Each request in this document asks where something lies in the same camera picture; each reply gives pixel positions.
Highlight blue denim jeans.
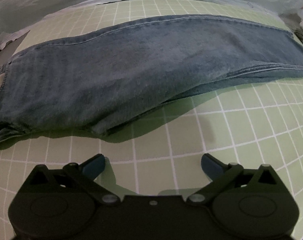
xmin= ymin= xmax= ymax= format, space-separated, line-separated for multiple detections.
xmin=0 ymin=14 xmax=303 ymax=142

